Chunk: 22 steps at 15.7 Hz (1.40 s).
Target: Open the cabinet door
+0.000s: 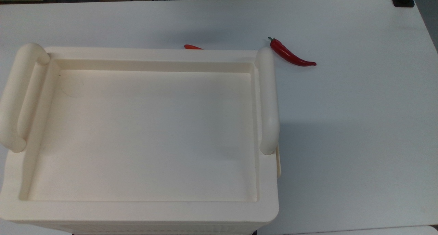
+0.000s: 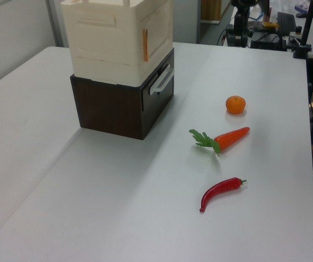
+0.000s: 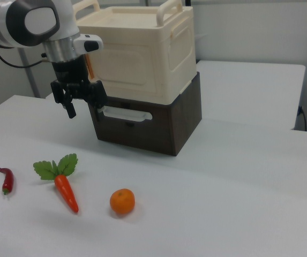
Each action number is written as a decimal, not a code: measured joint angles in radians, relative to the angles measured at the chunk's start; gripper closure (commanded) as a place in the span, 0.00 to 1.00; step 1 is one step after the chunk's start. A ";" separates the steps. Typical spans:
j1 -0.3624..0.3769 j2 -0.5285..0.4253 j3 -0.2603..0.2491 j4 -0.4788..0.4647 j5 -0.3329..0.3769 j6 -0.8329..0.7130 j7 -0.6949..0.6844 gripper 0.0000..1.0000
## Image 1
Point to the red chili pepper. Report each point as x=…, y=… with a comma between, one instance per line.
x=287, y=53

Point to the cream plastic cabinet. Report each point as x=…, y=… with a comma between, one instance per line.
x=150, y=135

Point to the orange toy carrot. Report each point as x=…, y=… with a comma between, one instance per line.
x=191, y=47

